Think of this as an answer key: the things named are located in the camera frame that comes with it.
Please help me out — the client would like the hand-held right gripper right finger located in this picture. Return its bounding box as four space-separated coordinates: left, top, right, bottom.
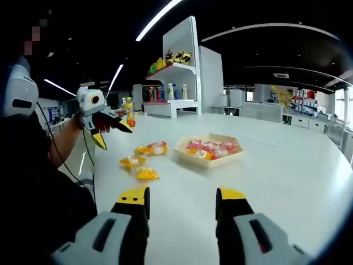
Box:
215 187 312 265

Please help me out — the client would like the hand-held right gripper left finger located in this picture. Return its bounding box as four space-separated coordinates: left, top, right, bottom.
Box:
51 186 151 265

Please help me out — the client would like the yellow marshmallow packet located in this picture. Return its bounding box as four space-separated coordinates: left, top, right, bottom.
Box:
135 165 161 182
119 155 147 166
134 143 154 155

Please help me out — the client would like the pink marshmallow packet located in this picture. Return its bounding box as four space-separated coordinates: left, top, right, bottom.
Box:
150 140 168 155

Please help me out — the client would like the cream hexagonal bowl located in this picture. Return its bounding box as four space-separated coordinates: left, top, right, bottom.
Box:
173 133 245 169

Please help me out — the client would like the pile of marshmallow packets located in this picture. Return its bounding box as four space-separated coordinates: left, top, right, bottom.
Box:
185 139 238 161

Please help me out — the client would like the person's left hand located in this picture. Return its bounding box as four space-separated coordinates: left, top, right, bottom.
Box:
72 112 113 134

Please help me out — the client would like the orange juice bottle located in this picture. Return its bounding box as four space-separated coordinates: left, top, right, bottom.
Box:
124 96 136 128

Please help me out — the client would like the straight ceiling light strip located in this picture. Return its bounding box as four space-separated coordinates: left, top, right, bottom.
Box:
108 63 124 92
44 78 77 97

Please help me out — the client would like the white table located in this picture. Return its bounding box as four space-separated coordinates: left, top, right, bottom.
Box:
90 112 353 265

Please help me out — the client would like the row of yellow green snack bags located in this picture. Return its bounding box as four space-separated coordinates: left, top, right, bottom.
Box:
148 57 166 75

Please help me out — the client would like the white worn device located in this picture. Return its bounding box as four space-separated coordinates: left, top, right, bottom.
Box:
2 56 39 116

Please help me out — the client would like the person in dark clothes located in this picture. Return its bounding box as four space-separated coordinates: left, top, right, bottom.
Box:
0 110 99 265

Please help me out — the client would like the row of black yellow snack bags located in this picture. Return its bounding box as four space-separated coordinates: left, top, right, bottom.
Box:
164 49 193 66

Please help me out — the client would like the curved ceiling light strip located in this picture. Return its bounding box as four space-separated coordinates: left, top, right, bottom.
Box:
135 0 177 41

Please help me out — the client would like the white partition panel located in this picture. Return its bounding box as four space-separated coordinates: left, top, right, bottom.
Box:
198 45 224 114

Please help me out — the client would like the white display shelf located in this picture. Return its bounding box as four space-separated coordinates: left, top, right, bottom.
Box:
142 15 202 118

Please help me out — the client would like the small white fridge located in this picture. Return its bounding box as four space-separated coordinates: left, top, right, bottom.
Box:
228 88 246 107

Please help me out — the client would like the row of white cabinets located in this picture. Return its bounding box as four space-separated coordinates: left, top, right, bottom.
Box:
284 113 353 155

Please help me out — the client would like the yellow display figure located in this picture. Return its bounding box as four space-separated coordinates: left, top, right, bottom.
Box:
271 86 295 113

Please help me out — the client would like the background goods shelf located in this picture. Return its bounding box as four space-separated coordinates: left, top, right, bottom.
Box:
289 87 325 115

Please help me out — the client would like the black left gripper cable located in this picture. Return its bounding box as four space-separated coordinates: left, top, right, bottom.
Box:
35 102 96 188

